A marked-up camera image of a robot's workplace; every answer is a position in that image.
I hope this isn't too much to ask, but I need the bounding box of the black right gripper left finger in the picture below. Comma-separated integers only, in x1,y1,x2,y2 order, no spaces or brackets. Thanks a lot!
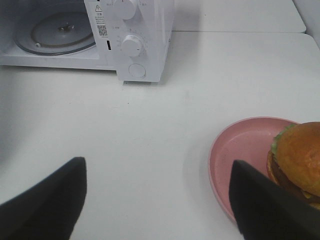
0,157,87,240

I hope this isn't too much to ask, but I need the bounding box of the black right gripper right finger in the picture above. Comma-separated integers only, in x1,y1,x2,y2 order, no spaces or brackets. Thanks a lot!
228,160,320,240

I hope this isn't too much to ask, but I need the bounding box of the burger with lettuce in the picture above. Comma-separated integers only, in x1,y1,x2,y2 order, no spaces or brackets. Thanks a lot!
266,121,320,210

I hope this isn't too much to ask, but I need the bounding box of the pink round plate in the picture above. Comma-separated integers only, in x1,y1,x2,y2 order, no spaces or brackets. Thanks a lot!
208,116,295,223

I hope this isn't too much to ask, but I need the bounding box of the round white door button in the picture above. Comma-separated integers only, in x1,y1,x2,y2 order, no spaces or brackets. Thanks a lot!
128,63,146,78

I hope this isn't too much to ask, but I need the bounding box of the white timer knob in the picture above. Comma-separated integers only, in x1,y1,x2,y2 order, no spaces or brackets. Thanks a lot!
121,34,143,57

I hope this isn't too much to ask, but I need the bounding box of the glass microwave turntable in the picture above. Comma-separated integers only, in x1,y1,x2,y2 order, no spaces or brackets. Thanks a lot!
14,10,96,56

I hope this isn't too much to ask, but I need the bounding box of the white microwave oven body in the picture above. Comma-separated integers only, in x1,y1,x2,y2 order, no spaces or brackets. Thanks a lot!
0,0,175,82

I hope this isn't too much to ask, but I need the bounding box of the white upper power knob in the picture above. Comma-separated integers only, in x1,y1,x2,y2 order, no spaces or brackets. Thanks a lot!
113,0,137,20

